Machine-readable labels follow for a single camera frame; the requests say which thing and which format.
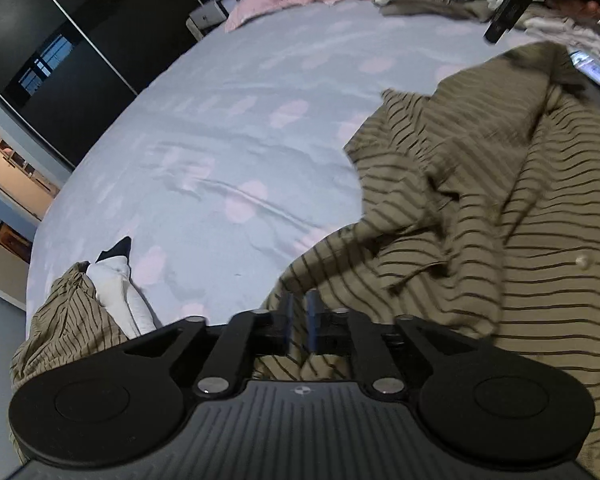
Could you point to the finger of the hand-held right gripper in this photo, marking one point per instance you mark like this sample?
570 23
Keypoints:
502 22

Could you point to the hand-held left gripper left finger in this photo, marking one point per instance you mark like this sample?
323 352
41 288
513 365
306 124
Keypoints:
287 321

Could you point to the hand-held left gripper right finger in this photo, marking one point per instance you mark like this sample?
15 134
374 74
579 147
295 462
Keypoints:
312 321

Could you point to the olive striped shirt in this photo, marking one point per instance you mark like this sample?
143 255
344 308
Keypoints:
480 210

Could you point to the smartphone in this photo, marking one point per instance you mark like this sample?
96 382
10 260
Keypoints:
597 72

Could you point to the white and black sock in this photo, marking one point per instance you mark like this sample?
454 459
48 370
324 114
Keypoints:
115 285

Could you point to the bed with dotted blue sheet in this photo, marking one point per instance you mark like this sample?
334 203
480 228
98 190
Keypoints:
230 110

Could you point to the pale pink frilled pillow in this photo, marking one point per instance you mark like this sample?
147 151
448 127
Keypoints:
260 6

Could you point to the grey nightstand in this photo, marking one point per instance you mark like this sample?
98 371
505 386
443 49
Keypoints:
207 16

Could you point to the lit display shelf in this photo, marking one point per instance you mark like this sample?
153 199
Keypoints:
10 160

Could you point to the black sliding wardrobe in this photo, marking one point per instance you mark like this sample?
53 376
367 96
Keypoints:
55 35

